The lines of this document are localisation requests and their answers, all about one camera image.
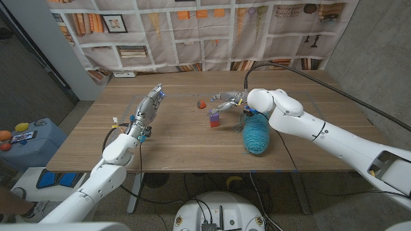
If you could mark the blue grey ottoman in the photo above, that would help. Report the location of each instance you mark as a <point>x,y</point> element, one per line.
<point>38,150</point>

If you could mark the white platform with blue pads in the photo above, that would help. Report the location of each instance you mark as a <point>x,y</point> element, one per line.
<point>32,187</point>

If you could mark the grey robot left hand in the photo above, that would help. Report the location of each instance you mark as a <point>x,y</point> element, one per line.
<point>146,109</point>

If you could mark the teal yarn skein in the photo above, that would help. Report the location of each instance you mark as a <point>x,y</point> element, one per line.
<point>256,134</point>

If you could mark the yellow toy fruit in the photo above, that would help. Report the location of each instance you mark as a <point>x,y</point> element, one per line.
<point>22,127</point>

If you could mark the white power strip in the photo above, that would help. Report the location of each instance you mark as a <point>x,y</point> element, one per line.
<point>125,74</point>

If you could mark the printed bookshelf backdrop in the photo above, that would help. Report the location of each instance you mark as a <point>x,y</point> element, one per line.
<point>205,38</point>

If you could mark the orange toy fruit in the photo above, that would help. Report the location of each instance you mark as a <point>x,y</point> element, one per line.
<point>4,135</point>

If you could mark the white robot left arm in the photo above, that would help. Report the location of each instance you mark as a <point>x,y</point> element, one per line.
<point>106,173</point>

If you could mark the person bare leg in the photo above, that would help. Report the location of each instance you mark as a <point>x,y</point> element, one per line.
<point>13,202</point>

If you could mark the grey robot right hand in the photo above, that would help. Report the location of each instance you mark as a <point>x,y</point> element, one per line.
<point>229,99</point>

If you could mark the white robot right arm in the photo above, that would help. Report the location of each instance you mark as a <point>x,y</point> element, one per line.
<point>321,131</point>

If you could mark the small orange grey ball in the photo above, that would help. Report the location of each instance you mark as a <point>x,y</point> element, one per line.
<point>201,104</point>

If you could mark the yellow banana toy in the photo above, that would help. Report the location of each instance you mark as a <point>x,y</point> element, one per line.
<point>233,180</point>

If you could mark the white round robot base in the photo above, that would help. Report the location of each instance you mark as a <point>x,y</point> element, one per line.
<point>218,208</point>

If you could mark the red magnetic block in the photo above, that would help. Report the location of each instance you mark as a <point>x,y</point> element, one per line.
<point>214,124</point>

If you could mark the black round floor base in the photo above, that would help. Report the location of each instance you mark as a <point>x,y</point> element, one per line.
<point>156,179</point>

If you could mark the purple magnetic block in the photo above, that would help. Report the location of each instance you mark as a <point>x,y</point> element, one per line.
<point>214,117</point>

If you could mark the red toy fruit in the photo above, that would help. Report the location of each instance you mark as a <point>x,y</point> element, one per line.
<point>5,147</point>

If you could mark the grey sneaker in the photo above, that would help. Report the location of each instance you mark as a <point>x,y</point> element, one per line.
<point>41,208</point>

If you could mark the metal table leg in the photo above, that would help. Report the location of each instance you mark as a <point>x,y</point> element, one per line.
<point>134,195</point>
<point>302,195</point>

